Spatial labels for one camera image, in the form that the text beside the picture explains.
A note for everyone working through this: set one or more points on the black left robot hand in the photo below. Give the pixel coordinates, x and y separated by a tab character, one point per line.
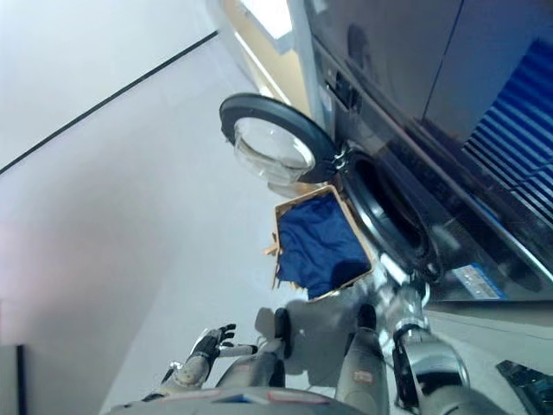
207	346

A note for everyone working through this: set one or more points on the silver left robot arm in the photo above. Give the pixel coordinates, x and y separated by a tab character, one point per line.
190	374

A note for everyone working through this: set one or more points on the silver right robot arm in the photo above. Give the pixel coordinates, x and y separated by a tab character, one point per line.
427	350

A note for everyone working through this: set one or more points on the brown wicker laundry basket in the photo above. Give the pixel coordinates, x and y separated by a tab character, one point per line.
281	214

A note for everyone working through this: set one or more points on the grey front-load washing machine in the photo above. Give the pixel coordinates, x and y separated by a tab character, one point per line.
415	186

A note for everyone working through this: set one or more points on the grey robot torso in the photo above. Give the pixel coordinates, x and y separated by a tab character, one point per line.
224	402

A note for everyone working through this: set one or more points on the black left robot foot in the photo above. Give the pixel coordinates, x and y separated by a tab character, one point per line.
283	328

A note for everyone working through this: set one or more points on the black robot foot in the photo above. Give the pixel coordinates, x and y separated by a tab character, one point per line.
283	328
367	317

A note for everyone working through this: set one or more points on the dark blue garment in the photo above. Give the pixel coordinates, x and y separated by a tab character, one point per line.
319	242

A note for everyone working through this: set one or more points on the silver right robot leg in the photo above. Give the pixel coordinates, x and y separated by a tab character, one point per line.
360	363

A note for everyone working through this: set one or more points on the black right robot foot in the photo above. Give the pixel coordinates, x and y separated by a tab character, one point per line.
367	317

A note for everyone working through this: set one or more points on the round glass washer door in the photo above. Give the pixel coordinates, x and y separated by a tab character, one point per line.
276	129

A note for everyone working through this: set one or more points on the blue energy label sticker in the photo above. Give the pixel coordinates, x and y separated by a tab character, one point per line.
479	280

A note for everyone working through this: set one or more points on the white counter cabinet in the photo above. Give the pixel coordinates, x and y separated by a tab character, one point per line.
259	34

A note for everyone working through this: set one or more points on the grey stacked dryer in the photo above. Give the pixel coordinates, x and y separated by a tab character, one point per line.
389	52

